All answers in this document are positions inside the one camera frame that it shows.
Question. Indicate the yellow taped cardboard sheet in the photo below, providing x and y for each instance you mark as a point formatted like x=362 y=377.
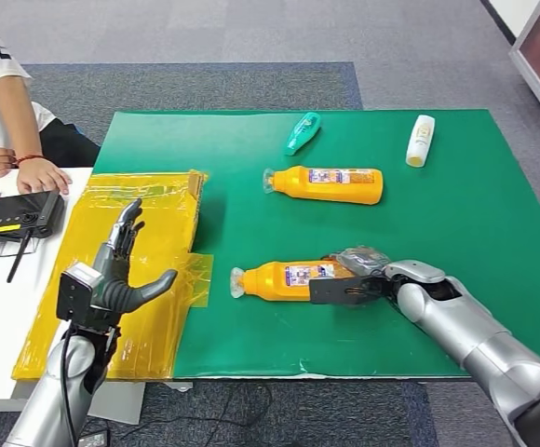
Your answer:
x=158 y=222

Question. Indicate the white plastic bottle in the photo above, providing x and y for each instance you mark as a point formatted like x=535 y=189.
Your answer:
x=420 y=140

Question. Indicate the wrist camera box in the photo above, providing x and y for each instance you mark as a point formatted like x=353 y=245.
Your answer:
x=340 y=290
x=76 y=290

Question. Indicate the person's left forearm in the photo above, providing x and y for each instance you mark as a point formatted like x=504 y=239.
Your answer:
x=18 y=117

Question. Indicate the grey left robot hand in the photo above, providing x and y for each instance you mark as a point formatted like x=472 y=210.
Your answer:
x=116 y=290

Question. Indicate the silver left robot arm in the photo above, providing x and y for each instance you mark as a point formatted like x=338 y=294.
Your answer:
x=46 y=401

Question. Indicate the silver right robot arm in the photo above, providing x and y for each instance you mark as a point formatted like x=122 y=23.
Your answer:
x=484 y=333

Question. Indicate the teal plastic bottle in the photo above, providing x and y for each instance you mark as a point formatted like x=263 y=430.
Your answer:
x=301 y=132

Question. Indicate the black router with antennas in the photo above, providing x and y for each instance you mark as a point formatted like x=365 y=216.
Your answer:
x=18 y=216

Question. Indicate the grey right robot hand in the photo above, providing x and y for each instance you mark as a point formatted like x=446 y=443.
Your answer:
x=363 y=265

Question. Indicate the person's left hand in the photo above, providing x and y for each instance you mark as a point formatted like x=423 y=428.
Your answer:
x=42 y=179

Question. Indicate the clear acrylic stand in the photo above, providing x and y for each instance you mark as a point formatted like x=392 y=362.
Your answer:
x=14 y=247

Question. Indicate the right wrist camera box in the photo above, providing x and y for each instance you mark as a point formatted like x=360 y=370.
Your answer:
x=340 y=290

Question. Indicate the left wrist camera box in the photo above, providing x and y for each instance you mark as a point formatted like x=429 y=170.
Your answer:
x=76 y=290

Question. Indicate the orange bottle with clear cap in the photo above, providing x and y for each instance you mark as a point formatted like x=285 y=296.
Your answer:
x=325 y=188
x=270 y=281

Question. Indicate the grey power adapter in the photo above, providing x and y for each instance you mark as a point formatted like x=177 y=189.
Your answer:
x=94 y=439

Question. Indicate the clear plastic wrap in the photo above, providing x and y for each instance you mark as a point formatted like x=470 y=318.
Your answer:
x=368 y=256

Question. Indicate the green table mat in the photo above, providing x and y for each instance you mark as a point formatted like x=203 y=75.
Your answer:
x=437 y=247

